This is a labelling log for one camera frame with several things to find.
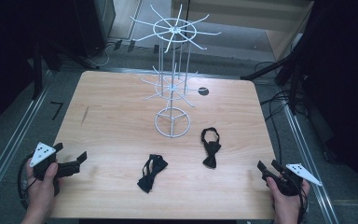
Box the white floor cable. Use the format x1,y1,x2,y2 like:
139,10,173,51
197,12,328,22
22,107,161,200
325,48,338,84
96,42,114,68

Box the right hand-held gripper cable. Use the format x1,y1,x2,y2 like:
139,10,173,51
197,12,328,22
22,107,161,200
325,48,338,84
297,183,310,224

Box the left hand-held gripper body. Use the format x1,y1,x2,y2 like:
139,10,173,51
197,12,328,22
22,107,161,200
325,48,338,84
29,142,82,197

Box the aluminium floor rail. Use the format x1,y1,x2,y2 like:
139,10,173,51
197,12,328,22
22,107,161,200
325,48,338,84
282,104,341,224
0,69,54,214

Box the person's right hand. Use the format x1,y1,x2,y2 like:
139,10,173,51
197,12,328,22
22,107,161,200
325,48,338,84
266,177,310,220

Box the light wooden cabinet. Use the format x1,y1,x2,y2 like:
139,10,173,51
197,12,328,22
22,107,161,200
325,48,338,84
170,0,315,62

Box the black metal stand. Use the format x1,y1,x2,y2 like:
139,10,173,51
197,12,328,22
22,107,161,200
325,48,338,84
240,46,313,117
31,38,101,101

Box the person's left hand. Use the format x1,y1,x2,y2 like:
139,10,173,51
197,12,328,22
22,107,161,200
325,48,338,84
24,159,60,217

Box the left hand-held gripper cable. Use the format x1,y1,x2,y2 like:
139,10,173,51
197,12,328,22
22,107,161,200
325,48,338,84
17,152,35,213

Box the hand-held gripper cable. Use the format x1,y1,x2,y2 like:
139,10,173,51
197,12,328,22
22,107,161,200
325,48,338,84
297,183,310,224
17,152,35,213

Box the dark cabinet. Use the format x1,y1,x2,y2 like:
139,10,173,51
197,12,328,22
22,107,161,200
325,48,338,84
74,0,117,59

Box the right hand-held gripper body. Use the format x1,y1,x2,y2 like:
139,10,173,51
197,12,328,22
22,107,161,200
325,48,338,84
261,162,324,198

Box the black bow tie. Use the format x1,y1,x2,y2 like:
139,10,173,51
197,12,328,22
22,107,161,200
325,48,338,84
136,153,170,195
200,126,223,170

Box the black floor cables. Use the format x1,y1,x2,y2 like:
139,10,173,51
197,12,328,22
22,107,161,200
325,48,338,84
255,60,295,158

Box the white wire display rack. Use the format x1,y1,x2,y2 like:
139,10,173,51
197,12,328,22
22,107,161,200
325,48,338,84
130,3,223,139

